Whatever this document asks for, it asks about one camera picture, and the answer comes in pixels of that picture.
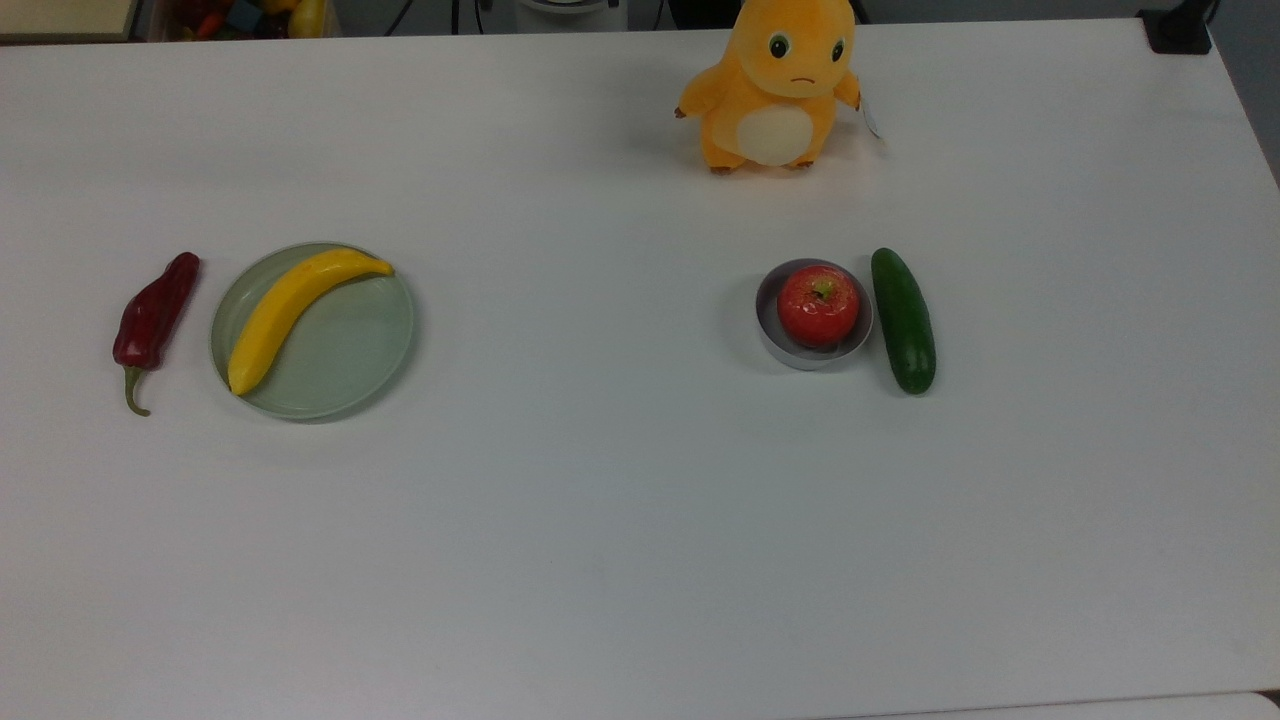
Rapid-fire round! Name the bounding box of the yellow banana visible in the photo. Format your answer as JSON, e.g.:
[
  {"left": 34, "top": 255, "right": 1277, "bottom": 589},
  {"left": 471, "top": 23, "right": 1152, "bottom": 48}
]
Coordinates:
[{"left": 227, "top": 247, "right": 396, "bottom": 397}]

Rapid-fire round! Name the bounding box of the green cucumber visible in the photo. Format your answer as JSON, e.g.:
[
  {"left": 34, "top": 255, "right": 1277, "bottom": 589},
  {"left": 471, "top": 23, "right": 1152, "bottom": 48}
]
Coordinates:
[{"left": 870, "top": 247, "right": 938, "bottom": 396}]

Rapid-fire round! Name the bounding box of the pale green plastic plate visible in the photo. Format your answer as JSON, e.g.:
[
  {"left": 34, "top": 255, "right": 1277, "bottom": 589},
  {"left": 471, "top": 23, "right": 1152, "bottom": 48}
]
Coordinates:
[{"left": 209, "top": 241, "right": 417, "bottom": 423}]

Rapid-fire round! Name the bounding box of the small metal bowl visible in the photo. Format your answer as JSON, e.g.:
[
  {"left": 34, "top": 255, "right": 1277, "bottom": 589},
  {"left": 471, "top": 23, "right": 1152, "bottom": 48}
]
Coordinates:
[{"left": 754, "top": 258, "right": 875, "bottom": 372}]

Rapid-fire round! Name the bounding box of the box of toy fruit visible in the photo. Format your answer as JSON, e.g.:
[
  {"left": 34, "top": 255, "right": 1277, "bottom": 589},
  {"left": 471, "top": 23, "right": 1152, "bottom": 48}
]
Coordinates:
[{"left": 148, "top": 0, "right": 333, "bottom": 42}]

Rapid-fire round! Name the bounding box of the red chili pepper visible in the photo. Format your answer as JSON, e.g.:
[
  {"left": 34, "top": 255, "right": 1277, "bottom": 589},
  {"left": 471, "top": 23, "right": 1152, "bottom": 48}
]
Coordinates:
[{"left": 112, "top": 251, "right": 201, "bottom": 418}]

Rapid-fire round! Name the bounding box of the wooden board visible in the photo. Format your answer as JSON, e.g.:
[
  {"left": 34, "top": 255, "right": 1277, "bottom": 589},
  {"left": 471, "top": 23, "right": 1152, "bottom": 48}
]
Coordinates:
[{"left": 0, "top": 0, "right": 139, "bottom": 44}]

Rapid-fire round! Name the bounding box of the red apple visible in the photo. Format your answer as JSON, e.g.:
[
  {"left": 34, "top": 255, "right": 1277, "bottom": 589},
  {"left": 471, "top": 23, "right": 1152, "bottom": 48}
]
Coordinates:
[{"left": 776, "top": 264, "right": 861, "bottom": 350}]

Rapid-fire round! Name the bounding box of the black stand base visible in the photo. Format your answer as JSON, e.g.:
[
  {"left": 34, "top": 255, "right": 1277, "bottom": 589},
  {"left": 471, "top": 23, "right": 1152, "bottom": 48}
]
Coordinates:
[{"left": 1139, "top": 0, "right": 1217, "bottom": 56}]

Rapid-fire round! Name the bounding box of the orange dinosaur plush toy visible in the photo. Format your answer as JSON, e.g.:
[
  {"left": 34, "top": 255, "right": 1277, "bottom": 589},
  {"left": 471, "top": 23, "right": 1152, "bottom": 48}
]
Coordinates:
[{"left": 675, "top": 0, "right": 863, "bottom": 176}]

